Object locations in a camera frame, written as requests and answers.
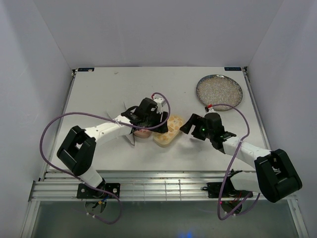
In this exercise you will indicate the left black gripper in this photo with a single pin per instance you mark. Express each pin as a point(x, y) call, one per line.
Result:
point(164, 116)

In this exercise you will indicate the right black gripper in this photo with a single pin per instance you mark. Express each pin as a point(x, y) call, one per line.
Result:
point(196, 120)

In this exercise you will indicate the yellow perforated lid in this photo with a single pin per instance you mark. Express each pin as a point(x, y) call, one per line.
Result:
point(175, 122)

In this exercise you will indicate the pink lunch box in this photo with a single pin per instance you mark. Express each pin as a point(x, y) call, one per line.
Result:
point(142, 133)

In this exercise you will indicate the yellow lunch box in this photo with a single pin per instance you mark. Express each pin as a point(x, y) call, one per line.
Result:
point(166, 139)

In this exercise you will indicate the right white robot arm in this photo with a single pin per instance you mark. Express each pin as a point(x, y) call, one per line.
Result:
point(275, 176)

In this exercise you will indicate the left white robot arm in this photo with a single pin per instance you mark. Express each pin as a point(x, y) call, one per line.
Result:
point(78, 148)

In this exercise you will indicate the grey speckled plate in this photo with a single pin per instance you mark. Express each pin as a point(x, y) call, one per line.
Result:
point(219, 90)

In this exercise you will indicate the right blue table label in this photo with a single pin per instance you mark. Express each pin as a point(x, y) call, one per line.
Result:
point(232, 68)

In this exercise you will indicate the blue table label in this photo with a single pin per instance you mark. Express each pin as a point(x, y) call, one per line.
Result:
point(88, 69)
point(232, 68)

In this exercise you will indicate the left blue table label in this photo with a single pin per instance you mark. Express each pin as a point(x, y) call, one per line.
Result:
point(88, 69)

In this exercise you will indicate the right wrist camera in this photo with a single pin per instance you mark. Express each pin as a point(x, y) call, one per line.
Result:
point(209, 109)

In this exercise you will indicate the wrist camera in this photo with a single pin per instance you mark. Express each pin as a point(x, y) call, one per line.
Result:
point(161, 102)
point(209, 109)

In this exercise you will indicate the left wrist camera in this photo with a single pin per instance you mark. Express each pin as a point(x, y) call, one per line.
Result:
point(161, 102)

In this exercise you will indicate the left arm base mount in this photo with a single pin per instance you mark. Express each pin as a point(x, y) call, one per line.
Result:
point(109, 190)

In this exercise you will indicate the aluminium frame rail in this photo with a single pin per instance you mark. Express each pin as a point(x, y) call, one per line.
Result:
point(135, 186)

